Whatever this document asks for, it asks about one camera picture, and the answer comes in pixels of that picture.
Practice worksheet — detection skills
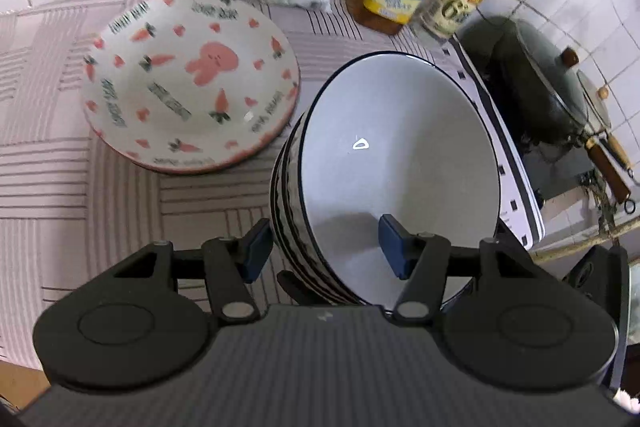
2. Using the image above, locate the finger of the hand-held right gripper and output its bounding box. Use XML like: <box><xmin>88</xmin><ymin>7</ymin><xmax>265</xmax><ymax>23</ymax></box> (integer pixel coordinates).
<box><xmin>276</xmin><ymin>270</ymin><xmax>313</xmax><ymax>306</ymax></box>

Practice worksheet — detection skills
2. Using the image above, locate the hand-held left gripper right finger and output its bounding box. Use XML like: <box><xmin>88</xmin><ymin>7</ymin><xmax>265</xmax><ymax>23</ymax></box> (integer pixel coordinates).
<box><xmin>378</xmin><ymin>214</ymin><xmax>538</xmax><ymax>325</ymax></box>

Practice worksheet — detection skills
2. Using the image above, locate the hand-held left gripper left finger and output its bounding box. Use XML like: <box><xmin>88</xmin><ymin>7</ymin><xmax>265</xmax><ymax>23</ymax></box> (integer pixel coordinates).
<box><xmin>114</xmin><ymin>217</ymin><xmax>275</xmax><ymax>324</ymax></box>

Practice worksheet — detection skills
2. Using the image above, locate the white bowl black rim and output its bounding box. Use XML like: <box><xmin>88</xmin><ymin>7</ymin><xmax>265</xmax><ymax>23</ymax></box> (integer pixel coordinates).
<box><xmin>270</xmin><ymin>127</ymin><xmax>326</xmax><ymax>295</ymax></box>
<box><xmin>280</xmin><ymin>109</ymin><xmax>361</xmax><ymax>305</ymax></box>
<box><xmin>300</xmin><ymin>52</ymin><xmax>503</xmax><ymax>308</ymax></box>

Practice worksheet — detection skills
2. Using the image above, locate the white gas stove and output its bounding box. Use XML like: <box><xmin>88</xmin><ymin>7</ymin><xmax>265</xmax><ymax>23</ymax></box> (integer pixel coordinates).
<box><xmin>445</xmin><ymin>32</ymin><xmax>601</xmax><ymax>253</ymax></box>

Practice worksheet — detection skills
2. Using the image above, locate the pink bunny carrot plate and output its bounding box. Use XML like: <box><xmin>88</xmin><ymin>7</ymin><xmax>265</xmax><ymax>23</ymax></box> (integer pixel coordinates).
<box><xmin>81</xmin><ymin>0</ymin><xmax>301</xmax><ymax>175</ymax></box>

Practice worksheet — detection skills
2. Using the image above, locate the green pot lid wooden knob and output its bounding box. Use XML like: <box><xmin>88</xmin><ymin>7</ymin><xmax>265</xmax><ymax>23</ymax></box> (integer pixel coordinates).
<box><xmin>515</xmin><ymin>19</ymin><xmax>588</xmax><ymax>128</ymax></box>

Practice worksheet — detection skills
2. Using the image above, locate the pan with wooden handle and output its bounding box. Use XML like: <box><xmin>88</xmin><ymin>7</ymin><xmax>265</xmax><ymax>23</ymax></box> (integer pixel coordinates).
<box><xmin>570</xmin><ymin>69</ymin><xmax>640</xmax><ymax>215</ymax></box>

